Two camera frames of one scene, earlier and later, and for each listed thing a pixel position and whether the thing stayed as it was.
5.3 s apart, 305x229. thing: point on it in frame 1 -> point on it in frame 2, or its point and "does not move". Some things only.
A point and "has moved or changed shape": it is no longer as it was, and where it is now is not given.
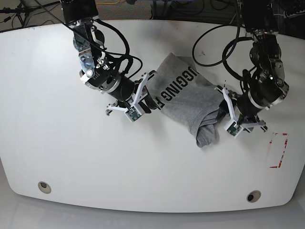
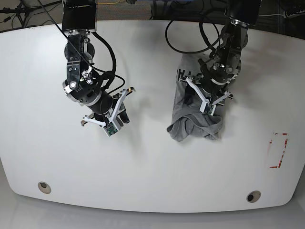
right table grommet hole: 253,196 does not move
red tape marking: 279,164 does not move
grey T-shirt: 180,91 has moved or changed shape
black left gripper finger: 150,104 -> 124,117
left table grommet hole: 44,187 does not move
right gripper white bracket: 235,127 -> 191,89
